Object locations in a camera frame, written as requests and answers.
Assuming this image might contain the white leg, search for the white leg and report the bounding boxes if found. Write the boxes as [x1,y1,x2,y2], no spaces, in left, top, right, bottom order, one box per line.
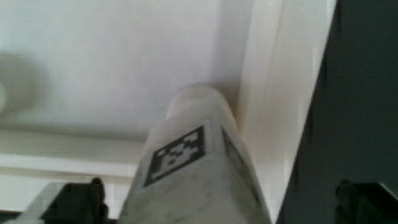
[118,84,273,224]

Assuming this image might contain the white square tabletop part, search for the white square tabletop part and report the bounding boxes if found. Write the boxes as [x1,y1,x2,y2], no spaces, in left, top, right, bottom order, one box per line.
[0,0,340,224]

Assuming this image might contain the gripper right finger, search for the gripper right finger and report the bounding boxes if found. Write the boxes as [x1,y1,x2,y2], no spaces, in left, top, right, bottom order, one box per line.
[335,180,398,224]

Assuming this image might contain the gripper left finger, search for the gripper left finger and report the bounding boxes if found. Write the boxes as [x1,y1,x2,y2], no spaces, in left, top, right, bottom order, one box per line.
[11,178,109,224]

